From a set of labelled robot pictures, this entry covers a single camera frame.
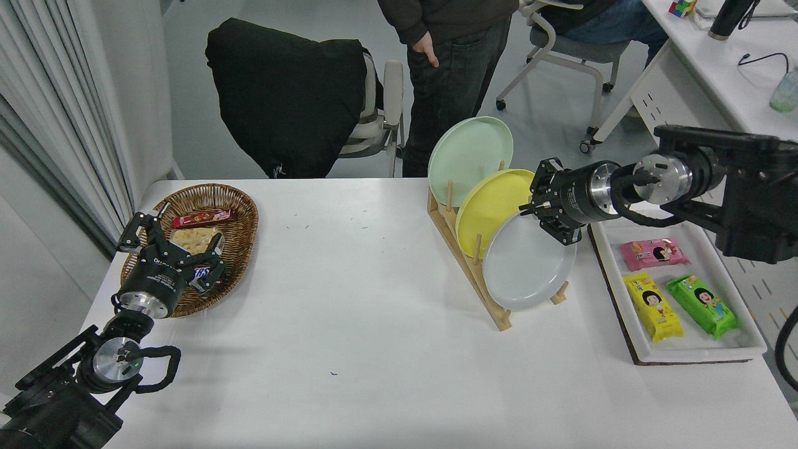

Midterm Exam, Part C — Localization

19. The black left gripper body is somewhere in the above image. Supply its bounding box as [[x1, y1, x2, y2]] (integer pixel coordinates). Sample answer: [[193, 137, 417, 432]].
[[122, 245, 191, 306]]

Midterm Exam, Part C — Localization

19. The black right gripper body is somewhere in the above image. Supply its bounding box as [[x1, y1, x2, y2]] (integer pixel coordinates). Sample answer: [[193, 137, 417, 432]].
[[550, 163, 604, 226]]

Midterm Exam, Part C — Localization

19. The grey plate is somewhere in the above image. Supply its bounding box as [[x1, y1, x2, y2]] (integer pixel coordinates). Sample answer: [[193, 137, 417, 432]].
[[483, 210, 577, 312]]

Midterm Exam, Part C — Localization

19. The yellow plate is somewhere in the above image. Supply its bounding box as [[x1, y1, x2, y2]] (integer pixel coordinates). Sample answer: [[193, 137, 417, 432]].
[[455, 168, 537, 259]]

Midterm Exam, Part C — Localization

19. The pale green plate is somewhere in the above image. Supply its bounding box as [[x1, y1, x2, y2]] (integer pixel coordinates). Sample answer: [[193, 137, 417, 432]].
[[427, 116, 514, 208]]

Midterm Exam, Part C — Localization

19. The wooden plate rack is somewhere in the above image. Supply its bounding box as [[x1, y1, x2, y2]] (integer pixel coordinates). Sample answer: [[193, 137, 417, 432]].
[[426, 161, 569, 332]]

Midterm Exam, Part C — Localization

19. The person's hand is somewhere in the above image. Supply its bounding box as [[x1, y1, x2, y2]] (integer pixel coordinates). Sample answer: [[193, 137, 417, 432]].
[[413, 32, 440, 68]]

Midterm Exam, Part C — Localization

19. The clear bag of chips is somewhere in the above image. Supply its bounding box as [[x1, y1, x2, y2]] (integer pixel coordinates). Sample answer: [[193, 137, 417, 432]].
[[170, 226, 225, 258]]

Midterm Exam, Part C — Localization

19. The red snack bar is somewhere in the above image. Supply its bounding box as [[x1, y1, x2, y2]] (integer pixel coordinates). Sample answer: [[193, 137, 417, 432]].
[[172, 209, 239, 229]]

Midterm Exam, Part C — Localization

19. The brown wicker basket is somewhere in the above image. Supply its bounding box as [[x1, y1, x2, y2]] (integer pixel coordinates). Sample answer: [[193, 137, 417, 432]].
[[120, 183, 259, 319]]

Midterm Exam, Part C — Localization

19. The white tray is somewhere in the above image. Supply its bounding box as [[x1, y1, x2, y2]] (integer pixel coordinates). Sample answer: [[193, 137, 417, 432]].
[[589, 210, 769, 364]]

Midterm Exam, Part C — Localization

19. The pink snack packet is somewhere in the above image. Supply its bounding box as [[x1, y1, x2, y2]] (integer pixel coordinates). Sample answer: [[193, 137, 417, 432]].
[[620, 238, 690, 273]]

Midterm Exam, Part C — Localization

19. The yellow snack packet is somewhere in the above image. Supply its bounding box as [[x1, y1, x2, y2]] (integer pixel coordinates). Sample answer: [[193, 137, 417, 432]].
[[624, 273, 685, 344]]

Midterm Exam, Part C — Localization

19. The grey office chair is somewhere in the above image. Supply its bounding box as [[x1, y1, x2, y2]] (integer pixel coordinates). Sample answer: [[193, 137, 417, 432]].
[[496, 0, 630, 155]]

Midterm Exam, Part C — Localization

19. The dark board under tray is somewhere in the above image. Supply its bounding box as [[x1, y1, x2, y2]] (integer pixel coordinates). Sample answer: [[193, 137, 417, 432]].
[[587, 224, 769, 367]]

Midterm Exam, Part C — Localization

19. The standing person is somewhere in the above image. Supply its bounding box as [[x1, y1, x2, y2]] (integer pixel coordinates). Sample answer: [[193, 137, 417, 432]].
[[378, 0, 519, 178]]

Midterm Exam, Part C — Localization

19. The green snack packet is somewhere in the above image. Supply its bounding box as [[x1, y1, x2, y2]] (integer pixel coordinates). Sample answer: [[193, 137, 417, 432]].
[[666, 275, 739, 341]]

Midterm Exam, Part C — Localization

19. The seated person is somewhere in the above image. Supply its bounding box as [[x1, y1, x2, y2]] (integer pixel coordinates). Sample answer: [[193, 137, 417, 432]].
[[539, 0, 669, 120]]

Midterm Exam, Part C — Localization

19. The white office chair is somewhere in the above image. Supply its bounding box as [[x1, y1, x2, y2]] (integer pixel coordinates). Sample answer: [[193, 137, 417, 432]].
[[340, 49, 406, 178]]

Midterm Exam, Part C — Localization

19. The black jacket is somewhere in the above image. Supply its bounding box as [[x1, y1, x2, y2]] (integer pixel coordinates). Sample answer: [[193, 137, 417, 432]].
[[205, 18, 368, 180]]

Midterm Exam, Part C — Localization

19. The white curtain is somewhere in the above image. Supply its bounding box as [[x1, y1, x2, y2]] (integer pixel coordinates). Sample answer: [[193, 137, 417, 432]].
[[0, 0, 135, 256]]

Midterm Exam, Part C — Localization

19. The green glass cup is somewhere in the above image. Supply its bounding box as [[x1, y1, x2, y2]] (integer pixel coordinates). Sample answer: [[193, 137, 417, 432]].
[[769, 67, 798, 113]]

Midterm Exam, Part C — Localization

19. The black flask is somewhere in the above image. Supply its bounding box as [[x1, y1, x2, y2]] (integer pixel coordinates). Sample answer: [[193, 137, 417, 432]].
[[708, 0, 756, 41]]

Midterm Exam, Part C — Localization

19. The thin black cable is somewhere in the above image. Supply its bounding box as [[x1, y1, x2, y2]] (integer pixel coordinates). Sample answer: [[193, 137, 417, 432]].
[[738, 52, 790, 74]]

